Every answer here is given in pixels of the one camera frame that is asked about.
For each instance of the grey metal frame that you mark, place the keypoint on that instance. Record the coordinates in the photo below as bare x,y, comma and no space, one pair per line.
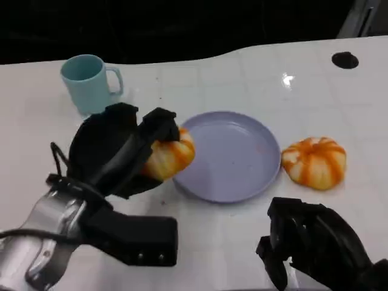
357,18

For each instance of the pale green mug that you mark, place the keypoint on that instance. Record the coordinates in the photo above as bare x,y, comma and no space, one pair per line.
86,88

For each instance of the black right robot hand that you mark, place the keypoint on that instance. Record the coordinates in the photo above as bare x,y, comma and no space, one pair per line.
321,245

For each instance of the lilac plate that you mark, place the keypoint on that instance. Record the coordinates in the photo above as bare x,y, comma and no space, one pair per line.
233,157

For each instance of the black round table grommet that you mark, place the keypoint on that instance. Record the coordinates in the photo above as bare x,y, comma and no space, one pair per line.
345,59

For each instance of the orange white toy bread roll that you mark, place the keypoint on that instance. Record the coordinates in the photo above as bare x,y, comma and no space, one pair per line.
315,163
174,157

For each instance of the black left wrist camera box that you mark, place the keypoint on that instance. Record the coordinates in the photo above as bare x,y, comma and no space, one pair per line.
136,239

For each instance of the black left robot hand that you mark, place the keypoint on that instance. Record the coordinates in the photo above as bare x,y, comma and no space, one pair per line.
100,151

